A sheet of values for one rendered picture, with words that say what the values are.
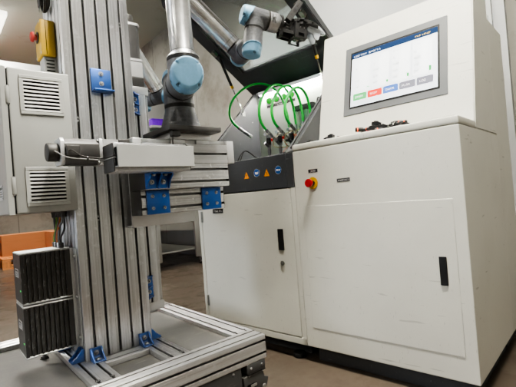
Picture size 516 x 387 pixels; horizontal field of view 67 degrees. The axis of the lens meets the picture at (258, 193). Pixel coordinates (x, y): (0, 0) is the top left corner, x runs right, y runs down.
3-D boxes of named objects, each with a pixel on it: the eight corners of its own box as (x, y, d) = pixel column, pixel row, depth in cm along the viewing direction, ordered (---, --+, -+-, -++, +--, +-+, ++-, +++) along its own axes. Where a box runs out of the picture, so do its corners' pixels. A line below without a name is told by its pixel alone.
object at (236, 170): (201, 196, 222) (199, 167, 222) (207, 195, 225) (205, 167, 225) (287, 187, 180) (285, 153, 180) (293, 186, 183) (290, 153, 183)
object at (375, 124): (352, 136, 164) (350, 123, 164) (363, 137, 172) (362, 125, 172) (405, 126, 148) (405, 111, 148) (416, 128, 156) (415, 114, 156)
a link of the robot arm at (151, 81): (126, 8, 188) (177, 94, 218) (109, 15, 193) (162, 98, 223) (114, 19, 180) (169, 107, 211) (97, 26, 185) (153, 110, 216)
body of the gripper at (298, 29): (299, 47, 162) (272, 40, 158) (300, 28, 163) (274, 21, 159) (309, 38, 155) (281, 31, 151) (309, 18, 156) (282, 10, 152)
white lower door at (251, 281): (208, 317, 222) (198, 196, 222) (211, 315, 223) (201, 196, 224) (301, 338, 178) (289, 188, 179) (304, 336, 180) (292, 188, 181)
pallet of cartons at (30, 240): (81, 253, 717) (79, 226, 717) (98, 256, 646) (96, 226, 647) (-5, 265, 631) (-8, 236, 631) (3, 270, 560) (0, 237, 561)
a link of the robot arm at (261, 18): (236, 29, 153) (239, 8, 153) (262, 36, 157) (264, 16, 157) (243, 20, 145) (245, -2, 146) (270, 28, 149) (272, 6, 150)
